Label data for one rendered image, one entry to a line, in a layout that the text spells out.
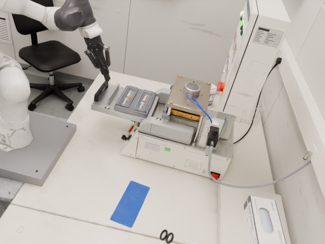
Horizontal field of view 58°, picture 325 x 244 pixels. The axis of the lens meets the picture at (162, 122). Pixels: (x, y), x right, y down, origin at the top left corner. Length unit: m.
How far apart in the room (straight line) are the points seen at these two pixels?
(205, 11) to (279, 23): 1.75
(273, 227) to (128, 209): 0.60
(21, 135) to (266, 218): 1.12
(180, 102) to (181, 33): 1.63
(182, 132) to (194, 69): 1.74
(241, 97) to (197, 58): 1.79
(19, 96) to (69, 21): 0.36
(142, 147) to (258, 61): 0.68
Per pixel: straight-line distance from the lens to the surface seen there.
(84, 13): 1.37
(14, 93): 1.25
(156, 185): 1.43
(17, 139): 1.48
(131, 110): 1.42
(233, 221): 1.36
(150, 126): 1.37
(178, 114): 1.37
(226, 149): 1.44
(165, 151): 1.44
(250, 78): 1.19
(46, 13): 1.41
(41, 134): 1.58
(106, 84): 1.57
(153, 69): 3.09
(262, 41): 1.13
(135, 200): 1.36
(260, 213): 1.35
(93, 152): 1.54
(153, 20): 2.89
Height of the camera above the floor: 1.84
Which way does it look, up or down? 38 degrees down
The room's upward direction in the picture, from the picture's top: 12 degrees clockwise
